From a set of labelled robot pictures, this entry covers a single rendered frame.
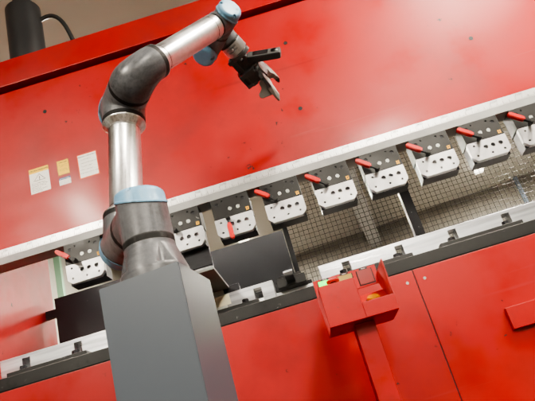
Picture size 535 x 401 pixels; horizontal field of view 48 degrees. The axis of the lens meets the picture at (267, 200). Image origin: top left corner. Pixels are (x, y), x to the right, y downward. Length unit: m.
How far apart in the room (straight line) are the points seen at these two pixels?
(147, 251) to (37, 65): 1.77
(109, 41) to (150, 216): 1.62
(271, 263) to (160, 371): 1.65
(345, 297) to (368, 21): 1.36
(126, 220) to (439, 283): 1.14
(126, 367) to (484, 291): 1.27
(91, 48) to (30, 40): 0.40
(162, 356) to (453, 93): 1.70
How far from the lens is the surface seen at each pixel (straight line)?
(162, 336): 1.21
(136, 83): 1.61
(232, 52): 2.05
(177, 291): 1.21
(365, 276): 1.90
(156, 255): 1.28
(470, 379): 2.05
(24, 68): 2.96
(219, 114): 2.52
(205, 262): 2.31
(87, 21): 4.56
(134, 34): 2.84
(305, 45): 2.64
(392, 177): 2.34
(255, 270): 2.79
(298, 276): 2.42
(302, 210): 2.27
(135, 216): 1.33
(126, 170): 1.56
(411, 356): 2.04
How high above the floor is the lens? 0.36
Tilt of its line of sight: 23 degrees up
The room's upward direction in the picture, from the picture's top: 16 degrees counter-clockwise
